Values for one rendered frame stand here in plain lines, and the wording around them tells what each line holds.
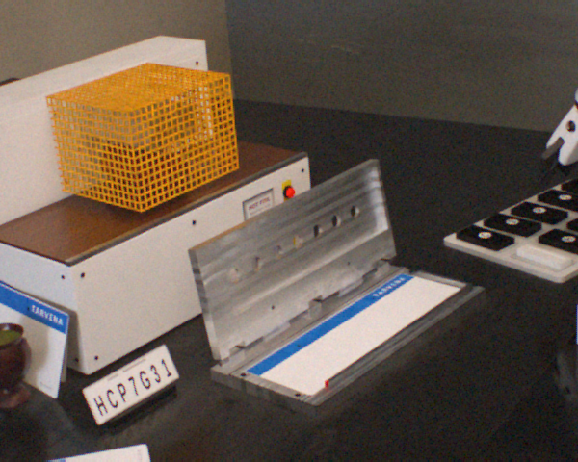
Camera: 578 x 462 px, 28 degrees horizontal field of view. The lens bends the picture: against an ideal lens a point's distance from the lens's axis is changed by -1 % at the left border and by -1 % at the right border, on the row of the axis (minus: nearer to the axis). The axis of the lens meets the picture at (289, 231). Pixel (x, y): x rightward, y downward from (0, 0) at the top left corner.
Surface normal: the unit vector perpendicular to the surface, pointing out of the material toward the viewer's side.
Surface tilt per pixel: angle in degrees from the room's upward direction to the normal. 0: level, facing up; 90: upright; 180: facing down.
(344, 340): 0
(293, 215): 81
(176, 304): 90
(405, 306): 0
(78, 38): 90
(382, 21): 90
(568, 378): 0
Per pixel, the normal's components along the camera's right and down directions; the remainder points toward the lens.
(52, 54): 0.84, 0.14
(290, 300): 0.73, 0.04
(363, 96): -0.54, 0.36
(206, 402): -0.08, -0.92
